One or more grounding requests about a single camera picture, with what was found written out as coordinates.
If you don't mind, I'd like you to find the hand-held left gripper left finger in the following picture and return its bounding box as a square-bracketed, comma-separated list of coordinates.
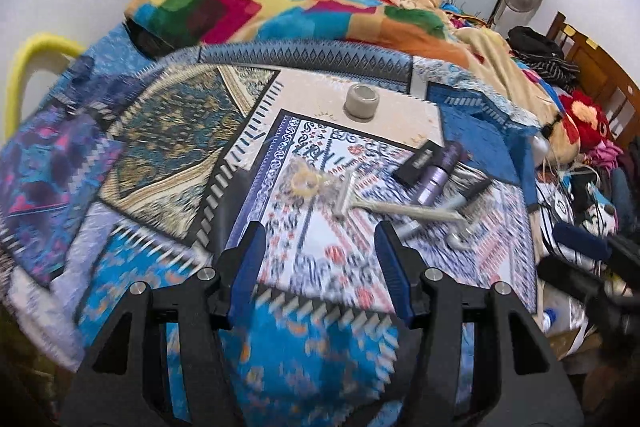
[60, 221, 268, 427]

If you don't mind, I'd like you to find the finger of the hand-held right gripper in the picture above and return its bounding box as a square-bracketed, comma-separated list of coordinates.
[537, 255, 626, 308]
[552, 222, 613, 262]

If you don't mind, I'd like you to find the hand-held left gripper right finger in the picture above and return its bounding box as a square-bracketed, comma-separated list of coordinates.
[374, 221, 586, 427]

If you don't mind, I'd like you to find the small yellow tape ring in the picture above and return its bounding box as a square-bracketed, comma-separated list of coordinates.
[290, 159, 331, 198]

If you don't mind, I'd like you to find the white disposable razor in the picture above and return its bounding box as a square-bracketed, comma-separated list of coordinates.
[334, 169, 468, 225]

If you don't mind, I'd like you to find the purple bottle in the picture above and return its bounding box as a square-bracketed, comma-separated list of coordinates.
[415, 142, 466, 205]

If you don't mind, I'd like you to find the small black box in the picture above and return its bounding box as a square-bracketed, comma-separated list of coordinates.
[392, 139, 441, 188]

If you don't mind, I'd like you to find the black tube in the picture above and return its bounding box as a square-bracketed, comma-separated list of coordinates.
[397, 178, 495, 242]

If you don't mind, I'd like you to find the red plush toy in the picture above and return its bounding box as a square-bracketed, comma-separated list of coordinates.
[557, 89, 613, 142]

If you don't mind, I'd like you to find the blue patterned bed sheet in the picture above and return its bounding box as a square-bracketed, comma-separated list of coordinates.
[0, 24, 551, 427]

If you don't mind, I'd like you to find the striped cloth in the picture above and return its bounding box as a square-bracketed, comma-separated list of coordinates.
[530, 54, 581, 90]

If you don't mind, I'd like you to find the wooden headboard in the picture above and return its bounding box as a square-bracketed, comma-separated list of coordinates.
[545, 12, 640, 142]

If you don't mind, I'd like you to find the beige blanket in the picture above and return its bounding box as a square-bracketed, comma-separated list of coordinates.
[452, 24, 561, 128]

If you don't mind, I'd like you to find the black bag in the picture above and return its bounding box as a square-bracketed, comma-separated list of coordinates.
[507, 26, 566, 58]

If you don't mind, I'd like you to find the purple patterned cloth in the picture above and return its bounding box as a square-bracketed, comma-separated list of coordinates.
[0, 97, 126, 288]

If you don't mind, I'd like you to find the colourful patchwork blanket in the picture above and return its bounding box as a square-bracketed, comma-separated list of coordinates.
[122, 0, 453, 58]

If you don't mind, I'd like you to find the white cable bundle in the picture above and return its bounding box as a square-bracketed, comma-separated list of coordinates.
[535, 157, 621, 233]

